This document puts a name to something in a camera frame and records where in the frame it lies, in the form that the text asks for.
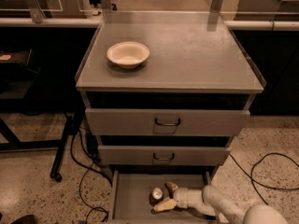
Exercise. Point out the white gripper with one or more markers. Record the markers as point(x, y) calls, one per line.
point(181, 195)

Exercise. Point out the grey drawer cabinet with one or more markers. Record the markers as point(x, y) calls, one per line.
point(194, 63)

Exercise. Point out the black table frame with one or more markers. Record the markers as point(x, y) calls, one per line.
point(17, 79)

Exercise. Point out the dark shoe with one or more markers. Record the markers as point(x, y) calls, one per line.
point(28, 219)

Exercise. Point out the grey drawer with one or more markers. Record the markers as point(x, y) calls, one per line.
point(130, 201)
point(177, 122)
point(192, 156)

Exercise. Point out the grey middle drawer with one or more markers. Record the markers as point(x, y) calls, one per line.
point(192, 156)

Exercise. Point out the grey bottom drawer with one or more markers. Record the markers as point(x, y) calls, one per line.
point(130, 201)

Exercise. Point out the white paper bowl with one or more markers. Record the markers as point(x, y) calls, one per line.
point(128, 55)

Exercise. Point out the grey top drawer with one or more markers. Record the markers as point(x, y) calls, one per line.
point(177, 122)

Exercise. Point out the white horizontal rail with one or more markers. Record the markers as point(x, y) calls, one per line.
point(89, 23)

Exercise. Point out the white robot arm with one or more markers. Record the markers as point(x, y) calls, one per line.
point(210, 201)

